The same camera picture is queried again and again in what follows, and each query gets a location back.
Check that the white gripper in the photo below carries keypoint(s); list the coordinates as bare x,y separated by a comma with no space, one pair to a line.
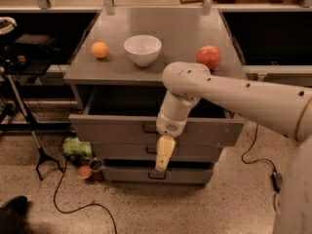
170,125

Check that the grey top drawer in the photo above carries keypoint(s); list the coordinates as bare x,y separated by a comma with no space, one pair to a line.
127,114

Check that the grey drawer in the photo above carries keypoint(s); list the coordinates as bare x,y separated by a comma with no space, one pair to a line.
136,174
182,153
127,114

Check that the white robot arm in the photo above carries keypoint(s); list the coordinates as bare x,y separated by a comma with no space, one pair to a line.
284,109

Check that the grey middle drawer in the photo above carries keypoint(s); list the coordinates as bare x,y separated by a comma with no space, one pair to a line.
182,153

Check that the grey bottom drawer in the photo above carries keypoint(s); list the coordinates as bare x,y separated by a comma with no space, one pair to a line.
136,174

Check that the grey drawer cabinet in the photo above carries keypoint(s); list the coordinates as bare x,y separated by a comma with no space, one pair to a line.
182,31

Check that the small round can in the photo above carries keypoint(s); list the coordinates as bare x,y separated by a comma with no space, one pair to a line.
95,165

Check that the pink round cup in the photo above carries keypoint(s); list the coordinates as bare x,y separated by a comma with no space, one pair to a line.
84,172

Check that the white ceramic bowl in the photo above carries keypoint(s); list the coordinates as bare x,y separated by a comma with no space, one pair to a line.
142,49

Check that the red apple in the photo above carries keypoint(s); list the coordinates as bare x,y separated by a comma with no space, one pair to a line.
209,56

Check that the small orange fruit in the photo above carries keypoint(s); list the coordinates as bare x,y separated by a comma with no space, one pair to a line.
99,50

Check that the black tripod stand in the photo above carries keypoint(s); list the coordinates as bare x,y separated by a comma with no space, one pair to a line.
31,121

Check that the black shoe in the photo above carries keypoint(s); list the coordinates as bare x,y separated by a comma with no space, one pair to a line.
12,215

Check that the black box on stand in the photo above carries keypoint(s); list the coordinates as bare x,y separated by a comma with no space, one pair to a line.
39,41

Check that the black power adapter with cable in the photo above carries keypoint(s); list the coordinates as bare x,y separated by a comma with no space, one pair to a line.
276,176

